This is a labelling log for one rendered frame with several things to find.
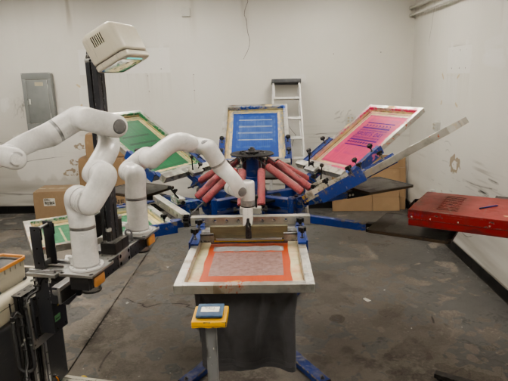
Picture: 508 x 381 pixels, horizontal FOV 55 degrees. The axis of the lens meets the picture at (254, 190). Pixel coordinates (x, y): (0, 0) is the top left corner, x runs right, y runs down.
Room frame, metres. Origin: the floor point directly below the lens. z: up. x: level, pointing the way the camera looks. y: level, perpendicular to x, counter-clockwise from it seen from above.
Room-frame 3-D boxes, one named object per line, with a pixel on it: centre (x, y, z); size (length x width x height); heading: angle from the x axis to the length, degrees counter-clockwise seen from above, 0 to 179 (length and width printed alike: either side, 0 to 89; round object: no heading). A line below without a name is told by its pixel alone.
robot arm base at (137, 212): (2.18, 0.55, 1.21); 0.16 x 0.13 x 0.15; 77
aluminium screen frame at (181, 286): (2.27, 0.04, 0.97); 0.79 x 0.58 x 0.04; 178
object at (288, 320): (1.98, 0.05, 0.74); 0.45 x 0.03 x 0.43; 88
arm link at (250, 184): (2.46, 0.07, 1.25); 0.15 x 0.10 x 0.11; 120
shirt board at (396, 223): (2.97, -0.56, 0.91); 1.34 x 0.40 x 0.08; 58
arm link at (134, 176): (2.19, 0.54, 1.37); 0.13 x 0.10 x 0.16; 30
